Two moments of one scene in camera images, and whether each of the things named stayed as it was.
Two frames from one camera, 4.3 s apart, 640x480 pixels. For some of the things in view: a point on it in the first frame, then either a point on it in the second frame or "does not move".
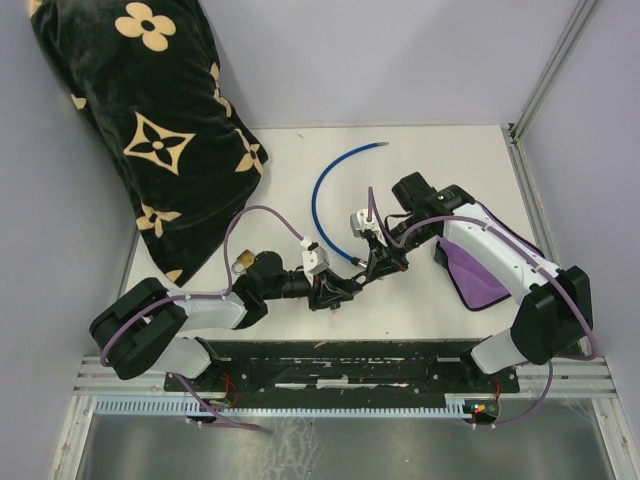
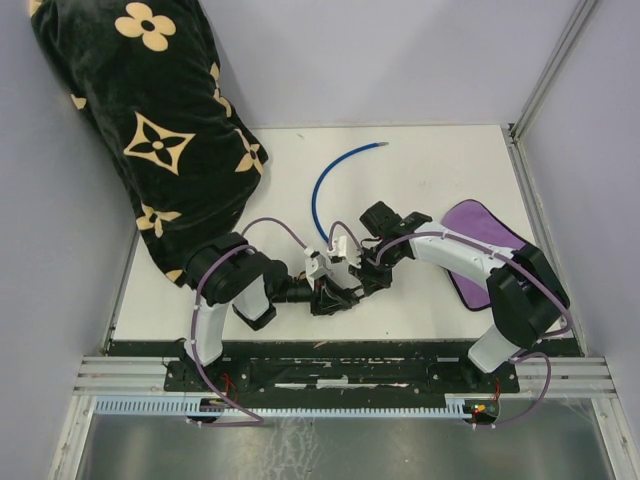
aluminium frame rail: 513,131 does not move
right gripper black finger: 378,268 -> 368,288
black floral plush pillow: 143,75 does not move
